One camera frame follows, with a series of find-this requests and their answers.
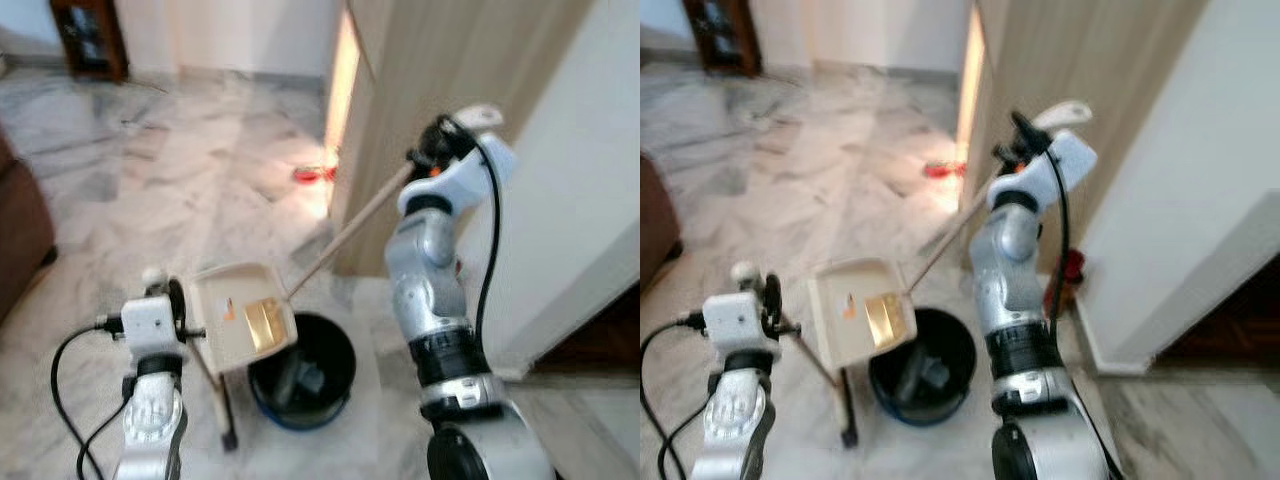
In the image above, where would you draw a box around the beige long handled dustpan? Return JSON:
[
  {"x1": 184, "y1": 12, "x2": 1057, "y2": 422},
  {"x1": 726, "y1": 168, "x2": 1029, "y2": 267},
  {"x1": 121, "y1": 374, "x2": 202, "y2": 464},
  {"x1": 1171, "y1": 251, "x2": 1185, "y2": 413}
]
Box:
[
  {"x1": 188, "y1": 103, "x2": 506, "y2": 374},
  {"x1": 808, "y1": 100, "x2": 1094, "y2": 369}
]

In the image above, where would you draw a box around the light wooden door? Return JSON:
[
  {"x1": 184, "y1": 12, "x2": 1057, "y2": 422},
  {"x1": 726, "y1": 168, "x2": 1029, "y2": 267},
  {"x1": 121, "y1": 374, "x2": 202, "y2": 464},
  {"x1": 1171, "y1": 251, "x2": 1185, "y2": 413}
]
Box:
[
  {"x1": 330, "y1": 0, "x2": 601, "y2": 279},
  {"x1": 960, "y1": 0, "x2": 1211, "y2": 271}
]

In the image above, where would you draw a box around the upright red object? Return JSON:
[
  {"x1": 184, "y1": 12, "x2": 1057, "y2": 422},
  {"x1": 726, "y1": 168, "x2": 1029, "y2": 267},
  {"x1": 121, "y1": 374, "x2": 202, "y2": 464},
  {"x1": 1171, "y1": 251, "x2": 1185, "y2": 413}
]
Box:
[{"x1": 1058, "y1": 248, "x2": 1087, "y2": 313}]

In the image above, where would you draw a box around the brown sofa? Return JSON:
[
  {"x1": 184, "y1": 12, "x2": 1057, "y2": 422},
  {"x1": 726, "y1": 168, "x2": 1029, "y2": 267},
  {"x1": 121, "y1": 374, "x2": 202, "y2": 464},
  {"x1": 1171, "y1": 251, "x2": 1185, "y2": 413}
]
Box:
[
  {"x1": 0, "y1": 125, "x2": 58, "y2": 323},
  {"x1": 640, "y1": 155, "x2": 684, "y2": 291}
]

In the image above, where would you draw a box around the black lined blue trash bin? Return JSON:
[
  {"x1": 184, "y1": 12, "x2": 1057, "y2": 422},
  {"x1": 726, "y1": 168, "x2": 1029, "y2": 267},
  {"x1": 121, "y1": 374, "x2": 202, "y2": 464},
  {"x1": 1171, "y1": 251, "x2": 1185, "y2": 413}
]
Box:
[
  {"x1": 868, "y1": 307, "x2": 979, "y2": 428},
  {"x1": 247, "y1": 312, "x2": 358, "y2": 432}
]

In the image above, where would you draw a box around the dark wooden cabinet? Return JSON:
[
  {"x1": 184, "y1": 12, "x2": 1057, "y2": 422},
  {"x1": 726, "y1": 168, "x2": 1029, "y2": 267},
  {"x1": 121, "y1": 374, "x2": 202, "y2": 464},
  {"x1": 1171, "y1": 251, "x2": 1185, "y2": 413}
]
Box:
[
  {"x1": 48, "y1": 0, "x2": 131, "y2": 84},
  {"x1": 683, "y1": 0, "x2": 764, "y2": 78}
]

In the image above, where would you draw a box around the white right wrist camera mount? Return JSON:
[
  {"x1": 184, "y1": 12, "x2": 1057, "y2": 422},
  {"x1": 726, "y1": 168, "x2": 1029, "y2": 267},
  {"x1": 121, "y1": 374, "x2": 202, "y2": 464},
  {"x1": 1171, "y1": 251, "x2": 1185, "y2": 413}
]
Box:
[
  {"x1": 398, "y1": 135, "x2": 519, "y2": 216},
  {"x1": 987, "y1": 130, "x2": 1098, "y2": 211}
]

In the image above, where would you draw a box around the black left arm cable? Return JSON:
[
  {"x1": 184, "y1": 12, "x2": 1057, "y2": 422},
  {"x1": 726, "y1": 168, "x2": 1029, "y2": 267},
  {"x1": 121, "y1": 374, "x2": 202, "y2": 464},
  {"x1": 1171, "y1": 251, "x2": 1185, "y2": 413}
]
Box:
[
  {"x1": 640, "y1": 314, "x2": 707, "y2": 476},
  {"x1": 50, "y1": 315, "x2": 129, "y2": 480}
]

